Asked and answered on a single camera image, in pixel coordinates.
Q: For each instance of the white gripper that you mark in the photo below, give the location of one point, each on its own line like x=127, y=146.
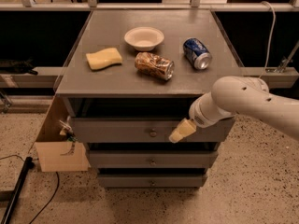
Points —
x=197, y=113

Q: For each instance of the grey top drawer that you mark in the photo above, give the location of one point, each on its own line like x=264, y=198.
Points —
x=94, y=130

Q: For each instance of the grey drawer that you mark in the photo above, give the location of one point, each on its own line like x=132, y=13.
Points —
x=94, y=130
x=152, y=181
x=151, y=159

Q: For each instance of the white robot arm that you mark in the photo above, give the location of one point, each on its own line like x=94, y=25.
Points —
x=248, y=96

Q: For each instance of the grey drawer cabinet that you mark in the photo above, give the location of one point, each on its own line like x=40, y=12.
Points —
x=121, y=92

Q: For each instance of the grey middle drawer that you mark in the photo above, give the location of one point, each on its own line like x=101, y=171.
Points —
x=151, y=159

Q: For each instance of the grey bottom drawer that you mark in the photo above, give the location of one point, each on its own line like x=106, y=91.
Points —
x=152, y=181

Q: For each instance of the crushed brown can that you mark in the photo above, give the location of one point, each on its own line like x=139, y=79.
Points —
x=154, y=65

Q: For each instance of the blue soda can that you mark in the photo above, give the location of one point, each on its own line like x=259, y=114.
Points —
x=197, y=54

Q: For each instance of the white bowl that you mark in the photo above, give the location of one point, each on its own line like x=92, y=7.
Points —
x=144, y=38

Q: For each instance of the yellow sponge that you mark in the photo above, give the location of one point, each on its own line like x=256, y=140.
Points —
x=103, y=58

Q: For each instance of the crumpled items in box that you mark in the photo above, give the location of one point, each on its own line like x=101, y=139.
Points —
x=67, y=131

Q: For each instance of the cardboard box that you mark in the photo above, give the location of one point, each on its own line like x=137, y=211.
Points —
x=50, y=145

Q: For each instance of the black bar on floor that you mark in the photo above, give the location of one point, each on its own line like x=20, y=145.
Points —
x=10, y=197

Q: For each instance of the metal rail frame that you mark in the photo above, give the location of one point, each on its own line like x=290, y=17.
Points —
x=216, y=5

